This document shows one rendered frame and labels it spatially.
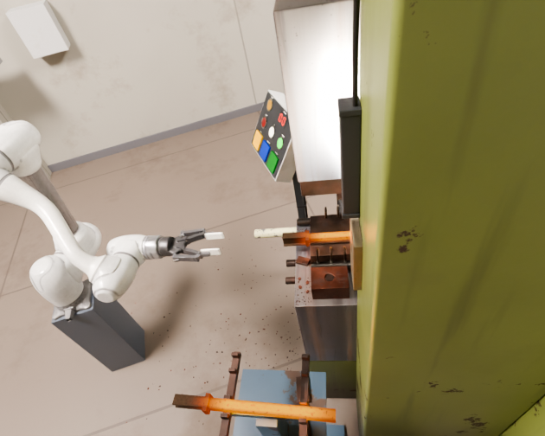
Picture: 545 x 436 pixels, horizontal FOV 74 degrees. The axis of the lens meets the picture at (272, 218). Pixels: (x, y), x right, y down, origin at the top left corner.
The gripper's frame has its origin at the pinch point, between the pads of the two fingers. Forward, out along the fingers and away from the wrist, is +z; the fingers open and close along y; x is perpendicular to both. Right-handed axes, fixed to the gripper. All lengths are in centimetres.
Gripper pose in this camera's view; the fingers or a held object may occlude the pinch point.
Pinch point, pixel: (214, 243)
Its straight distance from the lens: 134.1
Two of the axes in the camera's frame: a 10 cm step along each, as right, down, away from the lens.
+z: 9.8, -0.7, -1.6
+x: -1.6, -6.8, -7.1
